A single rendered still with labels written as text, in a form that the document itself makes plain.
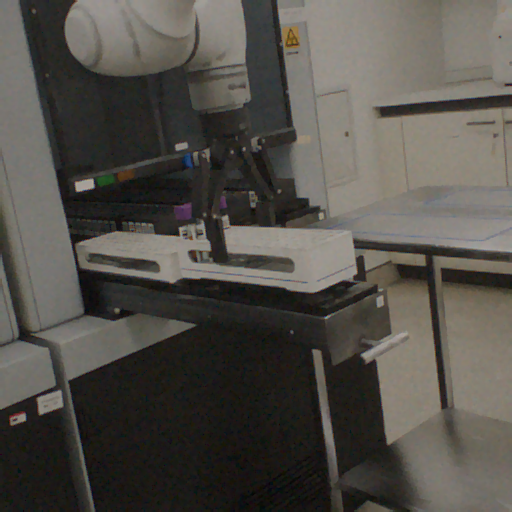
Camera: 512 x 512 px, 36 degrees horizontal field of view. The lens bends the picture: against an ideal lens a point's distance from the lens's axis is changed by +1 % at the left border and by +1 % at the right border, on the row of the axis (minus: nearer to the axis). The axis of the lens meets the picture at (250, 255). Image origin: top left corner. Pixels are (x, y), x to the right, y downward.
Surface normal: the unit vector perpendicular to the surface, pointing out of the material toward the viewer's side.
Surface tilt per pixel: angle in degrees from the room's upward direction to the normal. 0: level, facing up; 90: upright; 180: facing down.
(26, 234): 90
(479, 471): 0
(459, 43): 90
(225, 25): 90
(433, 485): 0
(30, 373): 90
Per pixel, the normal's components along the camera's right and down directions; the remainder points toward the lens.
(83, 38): -0.73, 0.32
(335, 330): 0.69, 0.07
